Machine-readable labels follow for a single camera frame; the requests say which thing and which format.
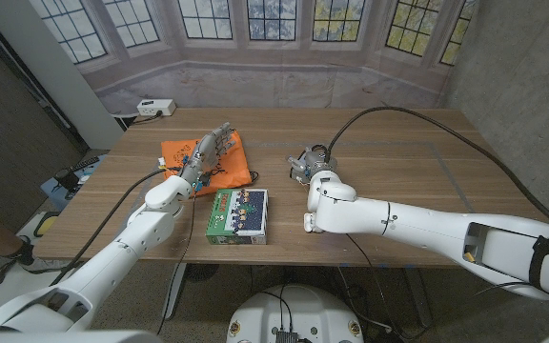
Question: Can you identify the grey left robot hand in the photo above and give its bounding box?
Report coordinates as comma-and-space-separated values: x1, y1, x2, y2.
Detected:
178, 121, 237, 187

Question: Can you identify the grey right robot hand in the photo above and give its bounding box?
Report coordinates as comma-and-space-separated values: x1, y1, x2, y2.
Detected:
287, 145, 338, 185

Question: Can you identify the grey combination lock box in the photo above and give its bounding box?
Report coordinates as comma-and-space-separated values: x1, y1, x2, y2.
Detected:
289, 144, 329, 185

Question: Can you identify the white power strip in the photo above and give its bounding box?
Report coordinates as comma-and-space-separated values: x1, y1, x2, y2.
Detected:
135, 98, 177, 118

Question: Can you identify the green printed cardboard box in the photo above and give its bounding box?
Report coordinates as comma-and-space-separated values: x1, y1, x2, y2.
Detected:
205, 188, 270, 246

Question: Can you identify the printed window backdrop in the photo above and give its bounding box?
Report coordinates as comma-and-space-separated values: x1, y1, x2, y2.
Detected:
29, 0, 478, 115

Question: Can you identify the black round fan base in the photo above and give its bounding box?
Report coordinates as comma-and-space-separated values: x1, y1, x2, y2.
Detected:
183, 263, 220, 283

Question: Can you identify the grey metal table leg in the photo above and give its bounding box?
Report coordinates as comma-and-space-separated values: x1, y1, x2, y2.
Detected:
162, 262, 188, 320
402, 267, 436, 329

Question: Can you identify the black round device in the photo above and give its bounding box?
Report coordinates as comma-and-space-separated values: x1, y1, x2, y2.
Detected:
54, 169, 81, 192

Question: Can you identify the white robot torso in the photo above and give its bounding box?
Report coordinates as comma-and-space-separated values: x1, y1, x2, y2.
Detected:
225, 284, 365, 343

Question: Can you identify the yellow black floor object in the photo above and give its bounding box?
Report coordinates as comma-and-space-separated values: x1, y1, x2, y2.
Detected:
33, 212, 61, 238

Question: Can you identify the white floor mat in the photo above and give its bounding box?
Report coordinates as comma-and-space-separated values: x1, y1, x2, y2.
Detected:
0, 260, 85, 311

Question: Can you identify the orange drawstring bag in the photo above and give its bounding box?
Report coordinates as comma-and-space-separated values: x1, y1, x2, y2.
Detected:
160, 129, 260, 196

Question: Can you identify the thin black left wrist cable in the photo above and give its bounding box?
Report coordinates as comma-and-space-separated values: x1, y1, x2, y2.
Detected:
157, 190, 197, 334

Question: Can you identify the black power strip cable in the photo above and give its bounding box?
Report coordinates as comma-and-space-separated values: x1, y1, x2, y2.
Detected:
126, 110, 164, 128

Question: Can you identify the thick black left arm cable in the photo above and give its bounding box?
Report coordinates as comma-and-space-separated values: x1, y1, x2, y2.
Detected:
50, 167, 171, 287

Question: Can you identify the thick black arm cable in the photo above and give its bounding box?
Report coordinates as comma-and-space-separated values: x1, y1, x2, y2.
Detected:
50, 167, 171, 287
324, 105, 549, 239

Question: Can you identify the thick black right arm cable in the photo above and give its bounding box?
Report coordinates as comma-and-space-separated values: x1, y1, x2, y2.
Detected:
324, 105, 549, 239

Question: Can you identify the black torso cable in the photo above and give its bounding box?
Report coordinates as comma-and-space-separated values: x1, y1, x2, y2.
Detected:
260, 284, 295, 334

